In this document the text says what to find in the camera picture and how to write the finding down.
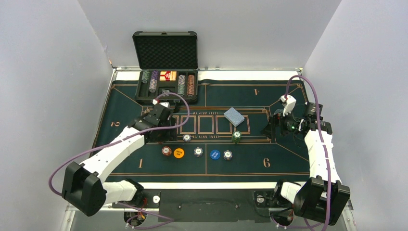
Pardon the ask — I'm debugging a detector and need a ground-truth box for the clear bag in case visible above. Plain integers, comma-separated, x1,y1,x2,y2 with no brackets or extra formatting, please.
162,90,170,97

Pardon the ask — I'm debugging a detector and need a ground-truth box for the purple chip row in case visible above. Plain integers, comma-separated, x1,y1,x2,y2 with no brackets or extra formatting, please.
149,71,159,93

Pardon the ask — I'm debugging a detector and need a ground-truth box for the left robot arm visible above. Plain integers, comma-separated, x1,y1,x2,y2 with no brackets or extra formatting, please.
61,103,175,217

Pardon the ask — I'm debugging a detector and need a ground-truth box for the green poker table mat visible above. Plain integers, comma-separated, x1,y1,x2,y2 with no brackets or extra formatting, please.
108,80,309,183

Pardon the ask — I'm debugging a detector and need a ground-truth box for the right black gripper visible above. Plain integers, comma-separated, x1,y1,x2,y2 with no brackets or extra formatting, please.
261,107,302,140

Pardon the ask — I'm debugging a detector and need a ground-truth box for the green poker chip stack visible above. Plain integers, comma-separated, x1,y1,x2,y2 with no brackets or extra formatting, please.
231,130,242,144

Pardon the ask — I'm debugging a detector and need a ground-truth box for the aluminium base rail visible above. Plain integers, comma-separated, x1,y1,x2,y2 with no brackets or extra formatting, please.
60,188,357,231

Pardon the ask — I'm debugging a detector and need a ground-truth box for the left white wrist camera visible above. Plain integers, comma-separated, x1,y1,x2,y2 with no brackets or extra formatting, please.
152,99,170,108

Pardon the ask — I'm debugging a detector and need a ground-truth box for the orange chip stack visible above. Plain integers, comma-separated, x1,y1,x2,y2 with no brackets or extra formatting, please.
162,146,172,156

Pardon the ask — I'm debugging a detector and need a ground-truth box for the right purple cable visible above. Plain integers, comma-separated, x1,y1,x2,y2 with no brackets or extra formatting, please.
271,75,332,231

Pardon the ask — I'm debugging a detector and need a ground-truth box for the yellow big blind button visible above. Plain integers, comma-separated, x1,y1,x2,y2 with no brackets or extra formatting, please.
173,148,185,159

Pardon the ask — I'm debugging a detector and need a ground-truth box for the red playing card box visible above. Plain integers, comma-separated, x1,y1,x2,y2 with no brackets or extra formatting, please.
159,71,177,81

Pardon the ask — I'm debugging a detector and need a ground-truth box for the blue chip row in case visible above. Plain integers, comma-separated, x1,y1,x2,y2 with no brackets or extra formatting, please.
177,75,186,96

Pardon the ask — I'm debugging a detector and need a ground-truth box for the orange chip row in case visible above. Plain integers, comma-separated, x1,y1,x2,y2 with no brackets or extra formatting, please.
187,75,195,97

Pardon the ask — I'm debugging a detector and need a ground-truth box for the blue small blind button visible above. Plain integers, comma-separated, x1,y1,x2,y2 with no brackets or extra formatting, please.
209,150,221,160

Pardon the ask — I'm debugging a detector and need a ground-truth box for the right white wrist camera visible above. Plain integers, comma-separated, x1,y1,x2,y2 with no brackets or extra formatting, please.
280,95,296,116

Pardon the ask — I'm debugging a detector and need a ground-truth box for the green chip row in case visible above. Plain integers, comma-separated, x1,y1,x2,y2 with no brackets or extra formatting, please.
141,71,151,84

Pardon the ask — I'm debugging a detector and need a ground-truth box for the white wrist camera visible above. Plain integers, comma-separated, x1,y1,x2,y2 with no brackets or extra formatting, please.
152,99,170,108
280,95,296,116

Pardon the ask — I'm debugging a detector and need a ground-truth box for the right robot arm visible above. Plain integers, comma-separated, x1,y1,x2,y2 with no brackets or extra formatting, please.
262,103,351,226

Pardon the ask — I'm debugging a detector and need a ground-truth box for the blue playing card deck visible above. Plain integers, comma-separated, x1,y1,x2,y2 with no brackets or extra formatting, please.
224,107,245,127

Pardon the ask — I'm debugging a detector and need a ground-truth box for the black poker chip case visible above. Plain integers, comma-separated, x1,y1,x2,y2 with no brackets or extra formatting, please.
132,31,198,105

